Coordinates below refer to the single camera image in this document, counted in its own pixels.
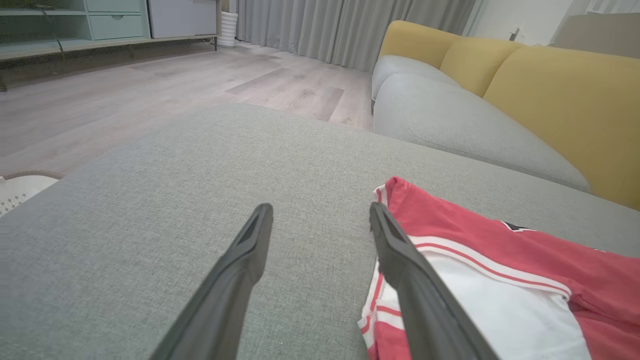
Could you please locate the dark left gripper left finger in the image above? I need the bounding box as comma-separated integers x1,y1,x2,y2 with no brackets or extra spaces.
149,202,275,360

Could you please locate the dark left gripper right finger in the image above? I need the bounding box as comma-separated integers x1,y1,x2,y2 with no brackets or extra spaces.
368,201,502,360

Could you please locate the red shirt with white sleeves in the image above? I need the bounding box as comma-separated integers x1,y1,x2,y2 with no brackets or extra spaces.
358,175,640,360

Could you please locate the large grey sofa seat cushion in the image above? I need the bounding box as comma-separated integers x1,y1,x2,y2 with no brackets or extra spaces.
0,103,640,360

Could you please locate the white laundry basket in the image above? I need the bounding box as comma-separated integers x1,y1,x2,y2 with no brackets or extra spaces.
0,169,65,217

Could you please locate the yellow sofa back cushion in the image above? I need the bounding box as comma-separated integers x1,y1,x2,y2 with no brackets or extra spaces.
483,46,640,211
439,36,527,99
378,20,464,70

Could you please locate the white ribbed cylinder appliance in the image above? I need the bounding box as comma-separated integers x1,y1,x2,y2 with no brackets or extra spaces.
218,11,240,49

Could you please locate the grey pleated curtain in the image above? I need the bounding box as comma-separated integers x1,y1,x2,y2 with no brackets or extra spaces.
235,0,479,74

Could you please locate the pale green TV cabinet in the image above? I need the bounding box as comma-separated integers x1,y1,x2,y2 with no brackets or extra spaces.
0,0,222,92

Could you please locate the grey upholstered panel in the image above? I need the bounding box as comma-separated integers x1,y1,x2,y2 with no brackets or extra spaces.
549,12,640,60

